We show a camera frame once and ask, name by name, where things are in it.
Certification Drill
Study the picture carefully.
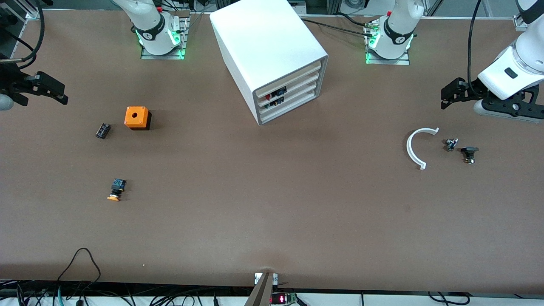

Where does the orange button box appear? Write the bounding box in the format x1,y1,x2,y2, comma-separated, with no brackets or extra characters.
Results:
124,106,152,130

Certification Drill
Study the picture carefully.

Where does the orange push button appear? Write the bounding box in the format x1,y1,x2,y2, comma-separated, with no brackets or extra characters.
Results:
107,179,127,201

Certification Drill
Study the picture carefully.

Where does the white curved plastic arc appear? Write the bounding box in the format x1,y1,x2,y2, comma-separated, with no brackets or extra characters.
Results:
406,127,440,170

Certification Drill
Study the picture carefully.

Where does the circuit board with red display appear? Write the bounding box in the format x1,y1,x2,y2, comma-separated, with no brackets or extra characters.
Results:
272,292,298,305

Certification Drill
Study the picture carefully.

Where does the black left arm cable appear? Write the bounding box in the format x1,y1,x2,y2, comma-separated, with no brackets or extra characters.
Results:
467,0,484,96

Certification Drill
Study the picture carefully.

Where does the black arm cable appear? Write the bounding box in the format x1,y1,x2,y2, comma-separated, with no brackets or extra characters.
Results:
0,0,45,69
467,0,484,96

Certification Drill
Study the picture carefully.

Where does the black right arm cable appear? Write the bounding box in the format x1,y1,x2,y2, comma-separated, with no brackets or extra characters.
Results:
0,0,45,69

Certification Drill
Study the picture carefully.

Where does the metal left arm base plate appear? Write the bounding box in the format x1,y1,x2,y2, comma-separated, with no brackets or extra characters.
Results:
364,21,411,65

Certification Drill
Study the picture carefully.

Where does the black cable on table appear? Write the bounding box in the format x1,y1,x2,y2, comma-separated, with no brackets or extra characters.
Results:
300,17,374,34

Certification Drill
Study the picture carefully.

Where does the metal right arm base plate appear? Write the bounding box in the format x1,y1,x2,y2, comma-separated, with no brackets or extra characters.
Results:
140,16,190,60

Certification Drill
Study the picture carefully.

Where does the black cable loop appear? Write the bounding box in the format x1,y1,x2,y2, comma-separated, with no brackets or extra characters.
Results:
57,248,102,294

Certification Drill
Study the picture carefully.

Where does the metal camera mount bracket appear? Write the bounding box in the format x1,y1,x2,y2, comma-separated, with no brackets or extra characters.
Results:
244,272,279,306

